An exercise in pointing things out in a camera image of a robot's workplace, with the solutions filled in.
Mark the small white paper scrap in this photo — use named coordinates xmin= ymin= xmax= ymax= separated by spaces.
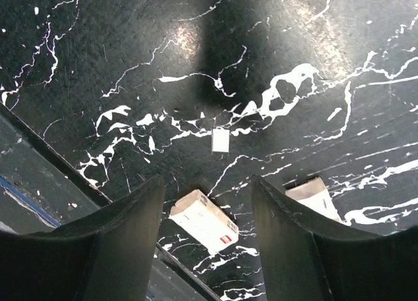
xmin=212 ymin=128 xmax=230 ymax=153

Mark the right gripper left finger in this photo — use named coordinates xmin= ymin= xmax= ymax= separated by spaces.
xmin=1 ymin=176 xmax=165 ymax=300

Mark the white staple box left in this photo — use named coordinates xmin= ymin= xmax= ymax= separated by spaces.
xmin=169 ymin=189 xmax=239 ymax=255

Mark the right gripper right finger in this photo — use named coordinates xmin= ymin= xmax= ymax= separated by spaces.
xmin=251 ymin=176 xmax=417 ymax=300

